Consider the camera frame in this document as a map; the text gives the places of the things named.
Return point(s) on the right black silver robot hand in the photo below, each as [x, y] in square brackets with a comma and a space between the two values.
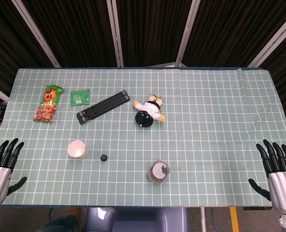
[284, 188]

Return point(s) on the white floral paper cup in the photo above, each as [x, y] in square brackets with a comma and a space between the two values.
[76, 149]

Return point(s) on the grey purple robot base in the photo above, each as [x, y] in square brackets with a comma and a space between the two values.
[138, 220]

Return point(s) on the white table leg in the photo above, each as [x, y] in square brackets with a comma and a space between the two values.
[203, 220]

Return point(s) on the green orange snack bag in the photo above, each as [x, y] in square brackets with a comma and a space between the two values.
[47, 106]

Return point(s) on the green white grid tablecloth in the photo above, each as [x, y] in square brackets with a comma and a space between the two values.
[205, 145]

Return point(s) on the small black stopper cap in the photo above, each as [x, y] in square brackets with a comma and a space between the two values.
[104, 157]

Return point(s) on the green tea sachet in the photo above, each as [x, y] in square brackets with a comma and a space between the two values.
[79, 97]

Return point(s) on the glass jar black lid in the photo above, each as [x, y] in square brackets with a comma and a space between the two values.
[158, 171]

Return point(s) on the long black bar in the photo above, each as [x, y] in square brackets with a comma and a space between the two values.
[104, 106]

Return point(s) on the plush doll white shirt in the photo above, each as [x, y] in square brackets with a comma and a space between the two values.
[147, 111]

